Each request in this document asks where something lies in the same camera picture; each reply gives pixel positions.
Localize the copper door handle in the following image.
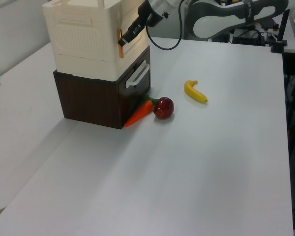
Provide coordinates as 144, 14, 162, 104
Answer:
117, 28, 125, 59

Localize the cream plastic cabinet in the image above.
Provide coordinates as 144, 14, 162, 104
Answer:
41, 0, 150, 82

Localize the white drawer handle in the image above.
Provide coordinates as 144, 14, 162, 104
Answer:
125, 62, 150, 89

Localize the toy carrot with green leaves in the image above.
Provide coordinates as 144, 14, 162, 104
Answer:
124, 94, 160, 128

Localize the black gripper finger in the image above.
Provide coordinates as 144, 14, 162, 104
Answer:
117, 30, 136, 48

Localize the dark brown drawer box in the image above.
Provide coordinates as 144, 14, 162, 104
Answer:
53, 45, 152, 130

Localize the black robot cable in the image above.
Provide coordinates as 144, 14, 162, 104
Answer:
146, 0, 186, 51

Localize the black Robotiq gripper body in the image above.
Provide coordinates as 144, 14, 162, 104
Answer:
126, 0, 164, 38

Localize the dark red toy apple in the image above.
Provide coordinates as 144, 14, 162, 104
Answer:
153, 96, 175, 120

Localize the yellow toy banana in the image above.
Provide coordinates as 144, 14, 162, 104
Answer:
184, 80, 209, 104

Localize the black electronics box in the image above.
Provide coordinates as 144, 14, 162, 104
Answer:
232, 27, 266, 46

